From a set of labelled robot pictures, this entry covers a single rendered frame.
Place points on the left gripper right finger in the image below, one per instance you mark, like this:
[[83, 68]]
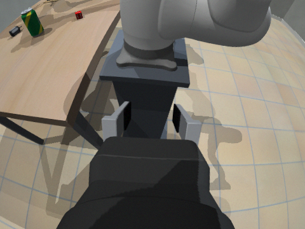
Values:
[[187, 128]]

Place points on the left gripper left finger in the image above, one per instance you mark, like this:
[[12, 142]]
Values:
[[115, 124]]

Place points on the red die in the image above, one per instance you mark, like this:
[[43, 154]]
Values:
[[78, 14]]

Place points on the green soda can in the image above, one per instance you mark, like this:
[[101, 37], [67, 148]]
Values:
[[32, 22]]

